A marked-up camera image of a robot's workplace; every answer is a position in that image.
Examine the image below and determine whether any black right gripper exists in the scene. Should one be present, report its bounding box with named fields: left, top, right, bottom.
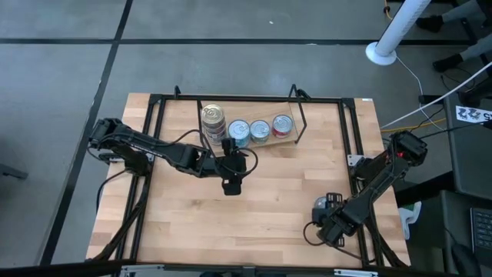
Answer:
left=317, top=191, right=357, bottom=239

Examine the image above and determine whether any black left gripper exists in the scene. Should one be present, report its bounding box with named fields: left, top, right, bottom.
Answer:
left=209, top=137, right=248, bottom=182

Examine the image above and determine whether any white green plastic object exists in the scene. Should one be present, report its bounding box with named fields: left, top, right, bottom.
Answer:
left=397, top=200, right=423, bottom=240

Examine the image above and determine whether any black power strip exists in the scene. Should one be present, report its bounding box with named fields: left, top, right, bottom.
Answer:
left=417, top=93, right=444, bottom=105

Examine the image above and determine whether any grey side desk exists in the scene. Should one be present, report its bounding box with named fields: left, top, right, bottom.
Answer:
left=444, top=90, right=492, bottom=201

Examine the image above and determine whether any black computer mouse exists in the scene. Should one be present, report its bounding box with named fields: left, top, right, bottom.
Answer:
left=450, top=242, right=482, bottom=277

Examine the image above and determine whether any black keyboard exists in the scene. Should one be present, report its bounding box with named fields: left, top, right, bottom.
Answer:
left=470, top=206, right=492, bottom=263

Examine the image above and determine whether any printed white paper sheet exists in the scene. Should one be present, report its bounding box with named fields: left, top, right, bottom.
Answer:
left=455, top=104, right=492, bottom=125

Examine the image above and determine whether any person's black shoe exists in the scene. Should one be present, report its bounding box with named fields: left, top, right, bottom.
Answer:
left=430, top=53, right=464, bottom=73
left=415, top=14, right=445, bottom=32

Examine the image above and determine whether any white pole with round base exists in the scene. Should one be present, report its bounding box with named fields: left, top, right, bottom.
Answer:
left=364, top=0, right=432, bottom=66

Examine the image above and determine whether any person's leg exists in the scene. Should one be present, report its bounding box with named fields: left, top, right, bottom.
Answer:
left=440, top=0, right=481, bottom=24
left=459, top=32, right=492, bottom=62

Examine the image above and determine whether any black metal rig frame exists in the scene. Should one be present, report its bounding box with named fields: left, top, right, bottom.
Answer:
left=86, top=93, right=411, bottom=270

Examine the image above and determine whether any wooden shelf with black frame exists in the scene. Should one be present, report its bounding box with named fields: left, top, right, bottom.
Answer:
left=196, top=98, right=309, bottom=150

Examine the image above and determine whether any silver corner bracket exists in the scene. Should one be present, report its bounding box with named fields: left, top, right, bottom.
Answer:
left=333, top=268, right=380, bottom=277
left=119, top=263, right=155, bottom=277

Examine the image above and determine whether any black base cable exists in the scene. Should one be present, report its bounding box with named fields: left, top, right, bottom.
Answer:
left=95, top=169, right=131, bottom=216

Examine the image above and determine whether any black power cable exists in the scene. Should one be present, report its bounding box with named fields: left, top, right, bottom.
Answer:
left=418, top=115, right=492, bottom=149

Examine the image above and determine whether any thick white cable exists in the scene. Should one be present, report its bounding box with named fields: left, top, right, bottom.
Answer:
left=379, top=61, right=492, bottom=130

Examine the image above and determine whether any thin white cable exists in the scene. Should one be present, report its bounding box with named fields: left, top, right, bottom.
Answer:
left=394, top=55, right=447, bottom=132

